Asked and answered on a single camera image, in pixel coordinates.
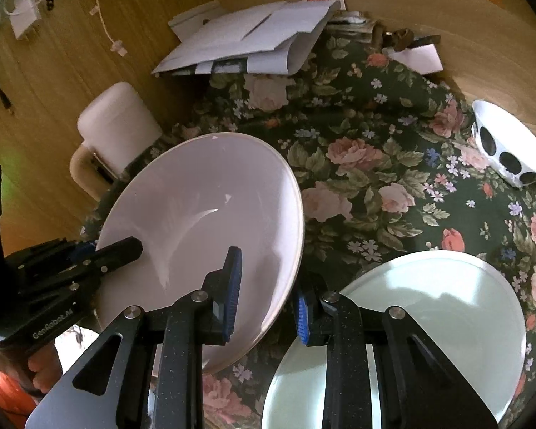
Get pink plate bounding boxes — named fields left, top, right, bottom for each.
left=95, top=133, right=304, bottom=373

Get mint green plate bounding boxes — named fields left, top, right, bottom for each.
left=261, top=251, right=526, bottom=428

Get white bowl black spots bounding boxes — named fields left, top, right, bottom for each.
left=472, top=100, right=536, bottom=188

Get left hand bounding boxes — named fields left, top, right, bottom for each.
left=0, top=342, right=63, bottom=396

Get dark floral cloth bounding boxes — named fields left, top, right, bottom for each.
left=81, top=36, right=536, bottom=428

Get white envelope with clasp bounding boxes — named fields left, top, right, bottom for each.
left=168, top=0, right=227, bottom=42

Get white charger plug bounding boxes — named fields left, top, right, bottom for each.
left=8, top=0, right=41, bottom=40

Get small white box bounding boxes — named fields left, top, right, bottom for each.
left=387, top=44, right=443, bottom=75

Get white paper stack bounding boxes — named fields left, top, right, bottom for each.
left=153, top=0, right=342, bottom=75

